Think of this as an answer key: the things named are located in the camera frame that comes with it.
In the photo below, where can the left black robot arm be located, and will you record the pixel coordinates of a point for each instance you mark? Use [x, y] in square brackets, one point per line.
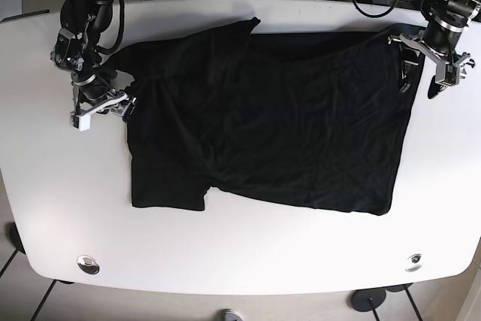
[447, 20]

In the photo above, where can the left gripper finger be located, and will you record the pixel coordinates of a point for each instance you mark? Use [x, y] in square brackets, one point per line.
[435, 89]
[410, 60]

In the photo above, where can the right silver table grommet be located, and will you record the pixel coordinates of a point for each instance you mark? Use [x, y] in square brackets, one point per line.
[413, 263]

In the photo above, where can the black table leg left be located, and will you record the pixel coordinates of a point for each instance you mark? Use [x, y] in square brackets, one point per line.
[15, 240]

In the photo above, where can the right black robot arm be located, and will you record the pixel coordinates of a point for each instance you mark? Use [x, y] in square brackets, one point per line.
[77, 51]

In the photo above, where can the black T-shirt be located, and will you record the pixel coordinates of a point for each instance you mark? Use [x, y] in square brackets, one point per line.
[311, 120]

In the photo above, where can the grey shoe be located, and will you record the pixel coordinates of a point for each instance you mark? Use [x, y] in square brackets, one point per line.
[231, 315]

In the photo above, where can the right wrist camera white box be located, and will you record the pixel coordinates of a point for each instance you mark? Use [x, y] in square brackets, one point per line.
[81, 122]

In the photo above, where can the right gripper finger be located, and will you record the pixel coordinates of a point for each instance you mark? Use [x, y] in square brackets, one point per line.
[126, 111]

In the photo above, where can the left silver table grommet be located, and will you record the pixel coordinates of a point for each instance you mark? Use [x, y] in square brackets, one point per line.
[88, 265]

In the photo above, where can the black round stand base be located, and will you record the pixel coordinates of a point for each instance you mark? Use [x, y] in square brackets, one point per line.
[367, 300]

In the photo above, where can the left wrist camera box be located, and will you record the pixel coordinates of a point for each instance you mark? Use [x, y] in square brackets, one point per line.
[447, 74]

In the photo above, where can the silver table grommet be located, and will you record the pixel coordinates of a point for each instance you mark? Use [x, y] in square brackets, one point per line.
[413, 263]
[88, 265]

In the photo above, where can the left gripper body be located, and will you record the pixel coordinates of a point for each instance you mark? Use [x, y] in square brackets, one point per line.
[442, 60]

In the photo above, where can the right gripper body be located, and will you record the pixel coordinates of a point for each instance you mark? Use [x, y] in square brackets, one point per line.
[108, 103]

